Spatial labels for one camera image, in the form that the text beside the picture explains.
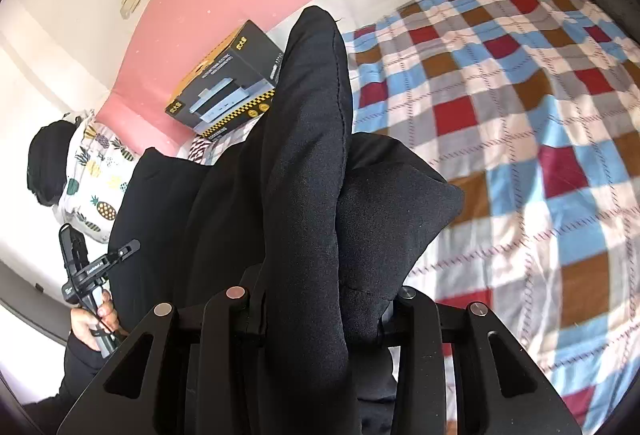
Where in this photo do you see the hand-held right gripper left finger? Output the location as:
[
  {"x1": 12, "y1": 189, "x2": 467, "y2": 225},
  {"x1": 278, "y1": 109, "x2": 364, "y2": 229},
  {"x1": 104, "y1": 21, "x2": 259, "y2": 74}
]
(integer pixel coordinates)
[{"x1": 57, "y1": 265, "x2": 266, "y2": 435}]

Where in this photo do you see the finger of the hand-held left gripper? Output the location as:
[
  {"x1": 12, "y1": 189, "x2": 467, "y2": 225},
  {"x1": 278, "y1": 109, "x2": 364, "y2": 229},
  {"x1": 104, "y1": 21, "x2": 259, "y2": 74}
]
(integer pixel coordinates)
[{"x1": 106, "y1": 240, "x2": 142, "y2": 267}]

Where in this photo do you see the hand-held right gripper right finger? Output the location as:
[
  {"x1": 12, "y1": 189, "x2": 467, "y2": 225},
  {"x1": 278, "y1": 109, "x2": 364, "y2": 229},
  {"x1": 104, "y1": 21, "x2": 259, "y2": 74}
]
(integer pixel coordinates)
[{"x1": 380, "y1": 286, "x2": 583, "y2": 435}]

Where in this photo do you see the black jacket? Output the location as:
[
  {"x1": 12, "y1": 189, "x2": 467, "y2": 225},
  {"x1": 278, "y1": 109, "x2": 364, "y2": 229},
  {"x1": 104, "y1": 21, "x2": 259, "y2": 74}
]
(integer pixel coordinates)
[{"x1": 107, "y1": 8, "x2": 466, "y2": 435}]

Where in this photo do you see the person's left forearm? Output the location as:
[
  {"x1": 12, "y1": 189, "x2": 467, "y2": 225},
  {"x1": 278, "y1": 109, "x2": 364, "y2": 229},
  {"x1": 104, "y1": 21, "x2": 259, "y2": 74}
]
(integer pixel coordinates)
[{"x1": 57, "y1": 330, "x2": 128, "y2": 416}]

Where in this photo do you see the person's left hand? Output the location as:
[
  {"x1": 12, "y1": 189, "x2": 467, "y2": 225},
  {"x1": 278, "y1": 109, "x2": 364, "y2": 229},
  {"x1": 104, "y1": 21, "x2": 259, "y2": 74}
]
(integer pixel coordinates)
[{"x1": 70, "y1": 289, "x2": 119, "y2": 352}]

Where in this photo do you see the pineapple print pillow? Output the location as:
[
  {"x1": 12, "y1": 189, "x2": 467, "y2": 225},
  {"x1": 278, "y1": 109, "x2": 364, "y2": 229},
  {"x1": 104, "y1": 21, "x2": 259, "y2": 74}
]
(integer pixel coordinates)
[{"x1": 52, "y1": 110, "x2": 143, "y2": 243}]

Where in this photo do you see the black cushion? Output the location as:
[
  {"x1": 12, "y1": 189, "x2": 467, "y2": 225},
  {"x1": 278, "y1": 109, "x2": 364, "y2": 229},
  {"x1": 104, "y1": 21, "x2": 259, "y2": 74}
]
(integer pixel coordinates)
[{"x1": 27, "y1": 120, "x2": 76, "y2": 208}]

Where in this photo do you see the black and yellow cardboard box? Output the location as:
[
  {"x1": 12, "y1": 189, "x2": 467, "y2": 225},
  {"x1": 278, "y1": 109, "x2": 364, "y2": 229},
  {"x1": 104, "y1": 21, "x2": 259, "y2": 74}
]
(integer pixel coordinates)
[{"x1": 164, "y1": 20, "x2": 286, "y2": 138}]

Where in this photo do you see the checkered blanket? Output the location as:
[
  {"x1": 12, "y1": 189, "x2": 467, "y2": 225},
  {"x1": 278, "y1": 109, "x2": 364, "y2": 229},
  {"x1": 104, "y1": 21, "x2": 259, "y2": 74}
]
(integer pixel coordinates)
[{"x1": 187, "y1": 0, "x2": 640, "y2": 431}]

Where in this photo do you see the white bed sheet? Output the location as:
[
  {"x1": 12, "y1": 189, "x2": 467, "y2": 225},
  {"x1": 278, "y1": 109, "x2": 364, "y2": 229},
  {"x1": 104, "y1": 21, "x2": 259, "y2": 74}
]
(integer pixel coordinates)
[{"x1": 265, "y1": 0, "x2": 556, "y2": 46}]

